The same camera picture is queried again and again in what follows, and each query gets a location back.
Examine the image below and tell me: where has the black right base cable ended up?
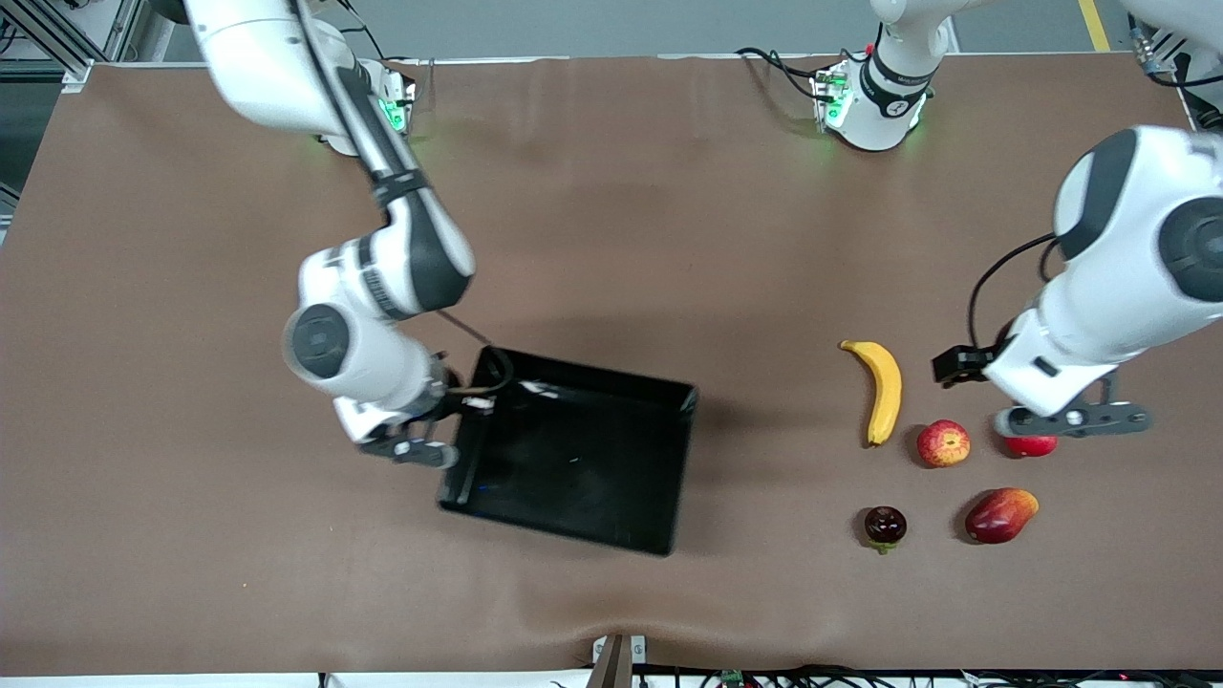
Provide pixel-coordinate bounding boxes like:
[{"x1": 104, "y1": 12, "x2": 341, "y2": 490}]
[{"x1": 339, "y1": 0, "x2": 398, "y2": 63}]

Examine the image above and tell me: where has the black plastic box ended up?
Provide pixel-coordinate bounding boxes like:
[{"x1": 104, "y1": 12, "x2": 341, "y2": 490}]
[{"x1": 437, "y1": 346, "x2": 699, "y2": 558}]

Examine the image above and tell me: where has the yellow banana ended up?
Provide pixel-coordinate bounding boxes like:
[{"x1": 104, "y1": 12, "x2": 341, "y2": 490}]
[{"x1": 839, "y1": 339, "x2": 904, "y2": 448}]

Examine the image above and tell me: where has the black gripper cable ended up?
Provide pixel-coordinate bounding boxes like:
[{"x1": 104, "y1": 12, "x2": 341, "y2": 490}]
[
  {"x1": 287, "y1": 0, "x2": 515, "y2": 398},
  {"x1": 968, "y1": 232, "x2": 1060, "y2": 352}
]

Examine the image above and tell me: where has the black left base cable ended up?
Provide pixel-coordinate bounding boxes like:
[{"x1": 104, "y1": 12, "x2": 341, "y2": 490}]
[{"x1": 734, "y1": 45, "x2": 832, "y2": 103}]

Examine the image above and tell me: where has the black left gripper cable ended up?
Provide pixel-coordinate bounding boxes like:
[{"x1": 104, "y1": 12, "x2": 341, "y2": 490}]
[{"x1": 968, "y1": 232, "x2": 1060, "y2": 352}]

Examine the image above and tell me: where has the aluminium frame profile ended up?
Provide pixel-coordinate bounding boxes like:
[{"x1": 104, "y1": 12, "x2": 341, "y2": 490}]
[
  {"x1": 1142, "y1": 19, "x2": 1223, "y2": 75},
  {"x1": 0, "y1": 0, "x2": 187, "y2": 94}
]

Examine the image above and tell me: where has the black base cable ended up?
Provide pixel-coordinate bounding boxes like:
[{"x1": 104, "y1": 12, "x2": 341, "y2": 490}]
[
  {"x1": 734, "y1": 45, "x2": 832, "y2": 103},
  {"x1": 339, "y1": 0, "x2": 398, "y2": 63}
]

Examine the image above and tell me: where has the red yellow mango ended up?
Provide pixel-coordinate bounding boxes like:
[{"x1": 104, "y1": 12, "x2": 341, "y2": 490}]
[{"x1": 963, "y1": 487, "x2": 1041, "y2": 546}]

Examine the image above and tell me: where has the brown table mat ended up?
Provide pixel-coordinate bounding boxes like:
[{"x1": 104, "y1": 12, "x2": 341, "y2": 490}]
[{"x1": 0, "y1": 55, "x2": 1223, "y2": 675}]

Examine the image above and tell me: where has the grey metal bracket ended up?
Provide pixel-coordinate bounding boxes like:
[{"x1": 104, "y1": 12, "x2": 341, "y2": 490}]
[{"x1": 592, "y1": 634, "x2": 648, "y2": 665}]

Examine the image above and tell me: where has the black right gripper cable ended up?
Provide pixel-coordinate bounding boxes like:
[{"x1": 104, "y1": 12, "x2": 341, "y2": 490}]
[{"x1": 287, "y1": 0, "x2": 515, "y2": 398}]

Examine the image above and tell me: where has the red yellow apple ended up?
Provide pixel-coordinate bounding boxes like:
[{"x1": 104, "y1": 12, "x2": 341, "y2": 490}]
[{"x1": 915, "y1": 419, "x2": 973, "y2": 469}]

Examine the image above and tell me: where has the dark purple mangosteen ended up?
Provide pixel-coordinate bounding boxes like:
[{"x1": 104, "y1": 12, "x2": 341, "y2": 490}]
[{"x1": 863, "y1": 505, "x2": 909, "y2": 556}]

